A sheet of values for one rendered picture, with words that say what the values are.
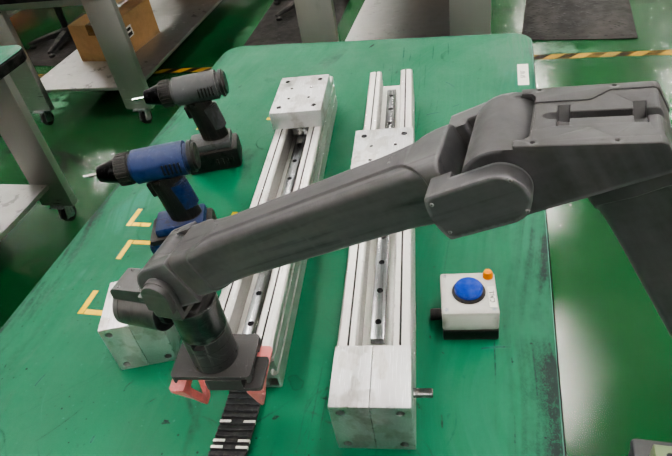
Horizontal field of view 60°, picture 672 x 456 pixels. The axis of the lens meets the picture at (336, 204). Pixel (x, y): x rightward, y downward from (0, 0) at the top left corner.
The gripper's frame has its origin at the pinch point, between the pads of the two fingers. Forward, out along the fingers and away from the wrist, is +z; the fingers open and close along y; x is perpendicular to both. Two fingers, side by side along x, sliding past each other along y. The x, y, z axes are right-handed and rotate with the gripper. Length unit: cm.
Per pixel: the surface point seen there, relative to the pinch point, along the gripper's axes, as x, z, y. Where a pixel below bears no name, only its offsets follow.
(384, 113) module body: -72, 0, -18
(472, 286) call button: -16.3, -2.9, -32.6
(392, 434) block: 4.5, 0.9, -21.3
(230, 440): 4.6, 3.0, 0.2
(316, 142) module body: -56, -4, -5
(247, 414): 0.5, 3.5, -1.1
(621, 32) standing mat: -278, 80, -132
